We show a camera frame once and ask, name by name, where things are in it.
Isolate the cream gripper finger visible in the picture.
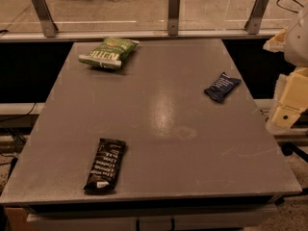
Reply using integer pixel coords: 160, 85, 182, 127
271, 67, 308, 128
263, 27, 287, 53

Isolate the black rxbar chocolate bar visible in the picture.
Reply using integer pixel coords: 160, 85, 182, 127
84, 139, 126, 193

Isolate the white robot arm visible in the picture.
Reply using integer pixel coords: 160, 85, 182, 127
263, 5, 308, 129

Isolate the green jalapeno chip bag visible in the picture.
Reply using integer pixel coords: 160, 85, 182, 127
79, 37, 139, 70

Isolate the dark blue snack packet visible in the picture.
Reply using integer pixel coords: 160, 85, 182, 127
204, 72, 242, 103

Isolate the right metal bracket post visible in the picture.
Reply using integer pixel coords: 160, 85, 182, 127
244, 0, 270, 35

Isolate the metal bracket post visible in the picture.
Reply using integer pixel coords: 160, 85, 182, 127
31, 0, 59, 38
244, 0, 270, 35
167, 0, 180, 36

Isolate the middle metal bracket post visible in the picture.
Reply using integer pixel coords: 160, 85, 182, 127
167, 0, 180, 36

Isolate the metal rail behind table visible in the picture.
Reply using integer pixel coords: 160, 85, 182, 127
0, 29, 280, 42

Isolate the left metal bracket post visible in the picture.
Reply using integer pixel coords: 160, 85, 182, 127
31, 0, 59, 38

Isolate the black cable at left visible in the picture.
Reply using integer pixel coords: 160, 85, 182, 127
0, 102, 37, 124

